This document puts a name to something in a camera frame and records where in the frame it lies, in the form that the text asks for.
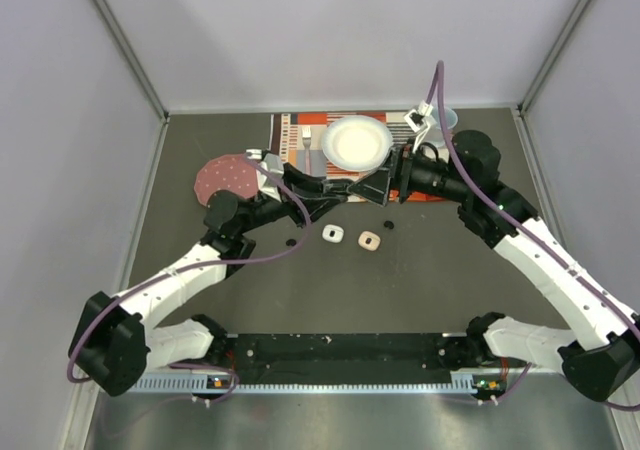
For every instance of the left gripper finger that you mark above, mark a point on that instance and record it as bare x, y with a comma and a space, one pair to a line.
317, 205
304, 183

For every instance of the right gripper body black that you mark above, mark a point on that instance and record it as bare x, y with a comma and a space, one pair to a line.
417, 175

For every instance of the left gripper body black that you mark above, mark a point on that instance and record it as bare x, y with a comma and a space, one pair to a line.
288, 184

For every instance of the white earbud charging case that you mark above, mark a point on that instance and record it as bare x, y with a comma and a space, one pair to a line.
333, 233

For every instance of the pink beige earbud charging case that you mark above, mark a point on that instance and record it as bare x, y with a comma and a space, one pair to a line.
369, 241

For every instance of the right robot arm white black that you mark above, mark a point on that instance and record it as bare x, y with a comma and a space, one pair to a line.
599, 350

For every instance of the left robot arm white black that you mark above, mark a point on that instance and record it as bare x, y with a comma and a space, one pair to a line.
118, 338

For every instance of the light blue mug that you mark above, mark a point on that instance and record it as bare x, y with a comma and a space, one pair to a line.
435, 135

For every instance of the white plate blue rim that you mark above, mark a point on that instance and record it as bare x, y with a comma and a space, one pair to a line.
356, 143

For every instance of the colourful patchwork placemat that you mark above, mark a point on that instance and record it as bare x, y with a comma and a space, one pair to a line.
287, 139

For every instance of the pink dotted plate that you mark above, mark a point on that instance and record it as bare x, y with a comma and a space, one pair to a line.
229, 172

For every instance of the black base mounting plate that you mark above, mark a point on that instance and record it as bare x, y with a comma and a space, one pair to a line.
336, 359

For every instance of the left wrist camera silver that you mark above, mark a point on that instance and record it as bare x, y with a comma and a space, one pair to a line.
270, 173

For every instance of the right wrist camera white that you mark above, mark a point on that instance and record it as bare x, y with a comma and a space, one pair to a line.
420, 121

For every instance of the fork with pink handle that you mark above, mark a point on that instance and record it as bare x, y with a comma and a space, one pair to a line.
307, 141

